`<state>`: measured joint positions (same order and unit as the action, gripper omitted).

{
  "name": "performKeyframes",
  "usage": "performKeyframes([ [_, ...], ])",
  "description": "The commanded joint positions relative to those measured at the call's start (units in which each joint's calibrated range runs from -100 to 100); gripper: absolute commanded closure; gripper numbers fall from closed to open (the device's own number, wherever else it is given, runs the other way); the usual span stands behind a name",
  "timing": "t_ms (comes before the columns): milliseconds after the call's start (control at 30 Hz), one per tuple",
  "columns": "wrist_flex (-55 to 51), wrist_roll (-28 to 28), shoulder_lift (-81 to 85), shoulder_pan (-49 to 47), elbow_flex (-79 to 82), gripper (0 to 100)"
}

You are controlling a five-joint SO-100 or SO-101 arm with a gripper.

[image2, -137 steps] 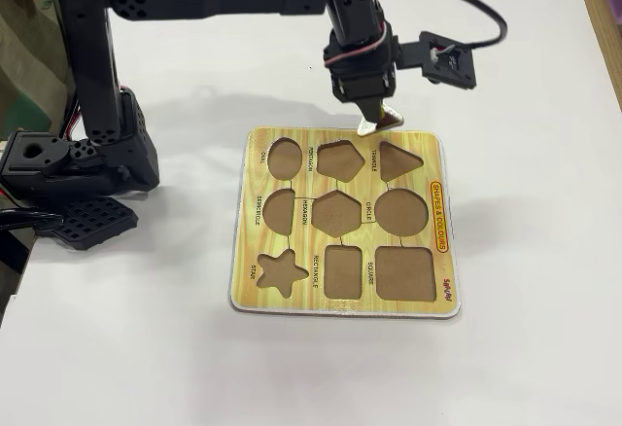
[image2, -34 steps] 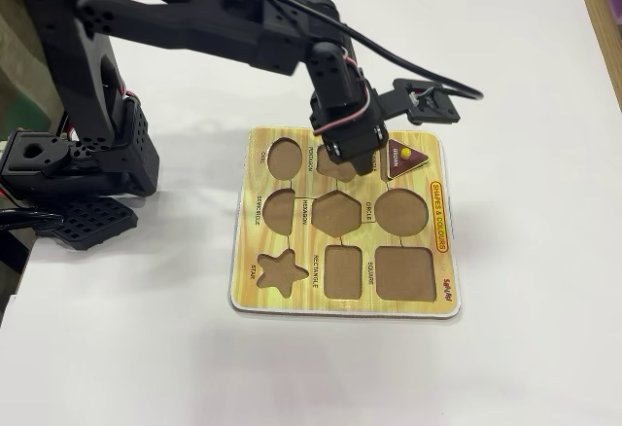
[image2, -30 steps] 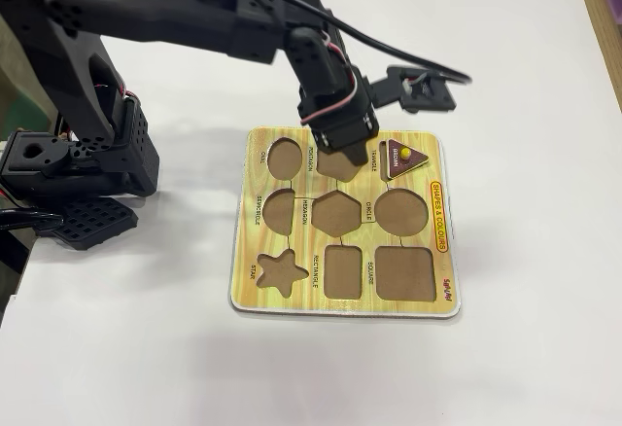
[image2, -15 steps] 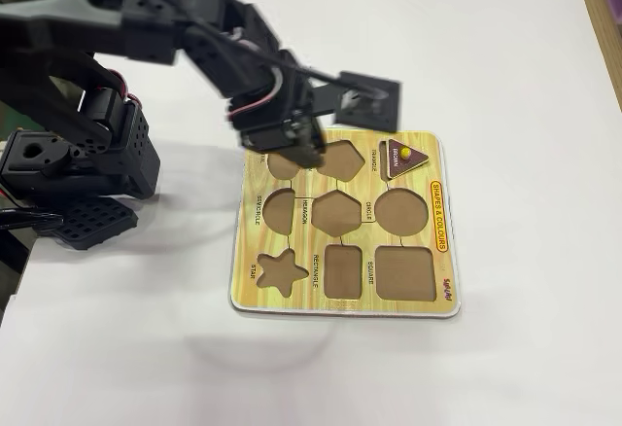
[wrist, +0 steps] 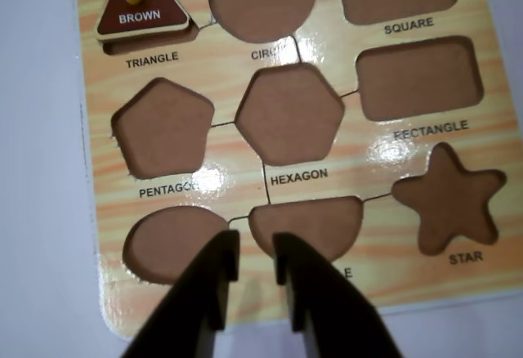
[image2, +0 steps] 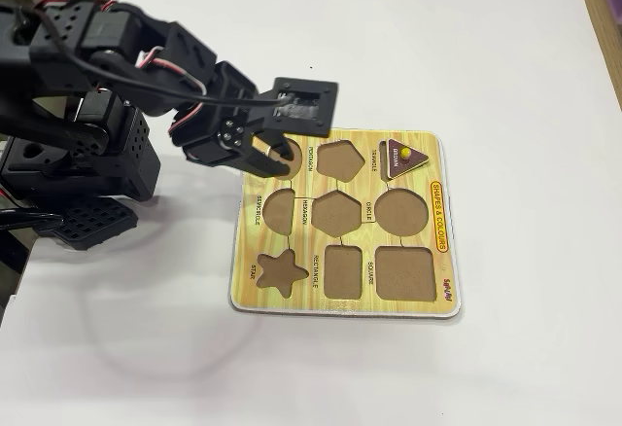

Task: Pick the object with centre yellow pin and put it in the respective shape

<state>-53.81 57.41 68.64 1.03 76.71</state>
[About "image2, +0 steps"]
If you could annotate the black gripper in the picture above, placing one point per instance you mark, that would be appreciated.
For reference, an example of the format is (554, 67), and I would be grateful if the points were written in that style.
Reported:
(232, 135)

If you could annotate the brown triangle piece yellow pin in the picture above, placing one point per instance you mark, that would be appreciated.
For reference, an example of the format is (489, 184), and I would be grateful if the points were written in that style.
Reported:
(396, 159)

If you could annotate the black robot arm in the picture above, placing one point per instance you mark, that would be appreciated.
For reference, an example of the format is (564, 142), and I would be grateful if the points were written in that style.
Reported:
(116, 153)

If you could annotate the wooden shapes puzzle board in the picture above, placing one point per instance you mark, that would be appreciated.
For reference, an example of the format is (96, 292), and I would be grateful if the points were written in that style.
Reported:
(340, 270)

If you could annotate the black perforated base clamp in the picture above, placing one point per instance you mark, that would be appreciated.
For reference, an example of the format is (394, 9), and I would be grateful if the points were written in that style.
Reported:
(92, 224)

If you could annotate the black square camera mount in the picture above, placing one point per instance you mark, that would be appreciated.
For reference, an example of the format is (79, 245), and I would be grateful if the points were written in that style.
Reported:
(303, 107)

